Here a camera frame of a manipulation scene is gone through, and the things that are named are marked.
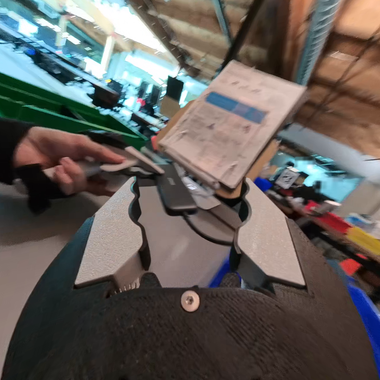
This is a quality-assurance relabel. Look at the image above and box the green plastic bin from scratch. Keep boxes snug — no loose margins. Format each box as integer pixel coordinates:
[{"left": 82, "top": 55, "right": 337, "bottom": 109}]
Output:
[{"left": 0, "top": 73, "right": 148, "bottom": 149}]

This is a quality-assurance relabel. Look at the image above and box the person's left forearm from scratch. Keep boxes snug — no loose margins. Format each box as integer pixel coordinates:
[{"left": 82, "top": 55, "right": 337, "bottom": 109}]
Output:
[{"left": 0, "top": 117, "right": 33, "bottom": 184}]

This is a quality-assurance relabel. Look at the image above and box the black usb hub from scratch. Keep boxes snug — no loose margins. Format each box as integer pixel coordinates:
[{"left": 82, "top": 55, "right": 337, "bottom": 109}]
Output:
[{"left": 156, "top": 164, "right": 198, "bottom": 216}]

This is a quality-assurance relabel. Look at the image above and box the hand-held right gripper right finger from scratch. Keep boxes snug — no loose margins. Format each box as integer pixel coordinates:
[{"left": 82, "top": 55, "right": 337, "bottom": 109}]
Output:
[{"left": 230, "top": 178, "right": 306, "bottom": 288}]

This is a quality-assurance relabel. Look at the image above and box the blue header leaflet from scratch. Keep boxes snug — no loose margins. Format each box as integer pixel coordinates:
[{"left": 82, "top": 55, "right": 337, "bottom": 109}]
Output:
[{"left": 160, "top": 91, "right": 268, "bottom": 187}]

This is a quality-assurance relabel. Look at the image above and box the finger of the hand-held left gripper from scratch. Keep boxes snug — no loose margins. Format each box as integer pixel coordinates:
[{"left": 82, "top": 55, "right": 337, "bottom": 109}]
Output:
[
  {"left": 99, "top": 159, "right": 140, "bottom": 173},
  {"left": 125, "top": 146, "right": 165, "bottom": 175}
]

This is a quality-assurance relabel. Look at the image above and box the silver ceiling duct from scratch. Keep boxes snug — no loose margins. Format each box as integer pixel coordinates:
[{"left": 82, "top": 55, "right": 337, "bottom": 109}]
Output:
[{"left": 296, "top": 0, "right": 342, "bottom": 86}]

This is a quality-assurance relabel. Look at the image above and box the person's left hand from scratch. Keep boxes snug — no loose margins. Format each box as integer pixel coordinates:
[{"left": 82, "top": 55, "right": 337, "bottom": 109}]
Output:
[{"left": 13, "top": 126, "right": 126, "bottom": 197}]

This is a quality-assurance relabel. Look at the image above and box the red plastic bin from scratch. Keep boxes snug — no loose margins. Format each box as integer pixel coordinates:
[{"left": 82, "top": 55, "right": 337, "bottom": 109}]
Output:
[{"left": 319, "top": 212, "right": 353, "bottom": 234}]

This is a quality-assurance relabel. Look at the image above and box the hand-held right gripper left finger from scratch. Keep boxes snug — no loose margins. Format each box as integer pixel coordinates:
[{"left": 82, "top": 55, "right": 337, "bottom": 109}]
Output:
[{"left": 74, "top": 176, "right": 152, "bottom": 293}]

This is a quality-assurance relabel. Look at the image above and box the black hub cable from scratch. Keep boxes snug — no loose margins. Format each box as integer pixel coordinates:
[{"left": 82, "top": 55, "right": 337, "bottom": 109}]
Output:
[{"left": 182, "top": 211, "right": 236, "bottom": 246}]

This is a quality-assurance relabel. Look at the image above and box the blue plastic bin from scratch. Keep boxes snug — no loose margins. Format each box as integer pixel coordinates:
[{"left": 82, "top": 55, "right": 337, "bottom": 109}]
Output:
[{"left": 209, "top": 255, "right": 380, "bottom": 367}]

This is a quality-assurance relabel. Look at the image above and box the yellow plastic bin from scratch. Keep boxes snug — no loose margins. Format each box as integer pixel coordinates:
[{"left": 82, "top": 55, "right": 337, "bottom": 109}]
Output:
[{"left": 347, "top": 227, "right": 380, "bottom": 255}]

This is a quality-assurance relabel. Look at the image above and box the framed marker sign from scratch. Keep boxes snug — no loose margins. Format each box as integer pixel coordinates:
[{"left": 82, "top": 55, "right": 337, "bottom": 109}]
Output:
[{"left": 275, "top": 168, "right": 300, "bottom": 189}]

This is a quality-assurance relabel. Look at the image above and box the black metal pole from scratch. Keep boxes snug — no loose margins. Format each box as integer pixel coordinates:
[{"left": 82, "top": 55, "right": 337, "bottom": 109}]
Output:
[{"left": 216, "top": 0, "right": 269, "bottom": 78}]

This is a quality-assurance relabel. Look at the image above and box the white instruction sheet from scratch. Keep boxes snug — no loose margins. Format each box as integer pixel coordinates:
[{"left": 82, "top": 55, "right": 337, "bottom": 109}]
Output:
[{"left": 159, "top": 61, "right": 308, "bottom": 189}]

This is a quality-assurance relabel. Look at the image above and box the black monitor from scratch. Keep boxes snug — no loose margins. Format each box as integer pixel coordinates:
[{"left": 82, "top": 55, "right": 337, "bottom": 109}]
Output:
[{"left": 166, "top": 76, "right": 185, "bottom": 102}]

